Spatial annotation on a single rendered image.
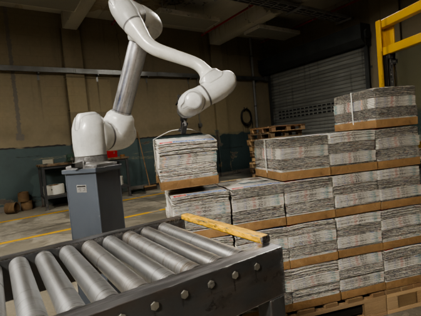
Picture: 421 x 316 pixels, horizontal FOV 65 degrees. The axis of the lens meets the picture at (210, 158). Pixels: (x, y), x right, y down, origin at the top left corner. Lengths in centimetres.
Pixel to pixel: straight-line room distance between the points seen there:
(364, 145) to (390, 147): 17
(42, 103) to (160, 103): 279
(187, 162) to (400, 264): 138
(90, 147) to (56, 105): 647
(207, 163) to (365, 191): 92
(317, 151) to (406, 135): 57
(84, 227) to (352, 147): 145
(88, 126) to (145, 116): 701
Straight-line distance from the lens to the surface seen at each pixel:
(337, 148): 190
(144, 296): 68
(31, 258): 112
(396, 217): 218
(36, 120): 802
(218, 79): 146
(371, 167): 202
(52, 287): 84
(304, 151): 180
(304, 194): 181
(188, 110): 138
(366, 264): 211
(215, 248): 91
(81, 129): 168
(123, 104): 181
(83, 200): 170
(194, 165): 158
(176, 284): 70
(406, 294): 235
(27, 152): 795
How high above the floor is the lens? 108
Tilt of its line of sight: 3 degrees down
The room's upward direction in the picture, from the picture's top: 5 degrees counter-clockwise
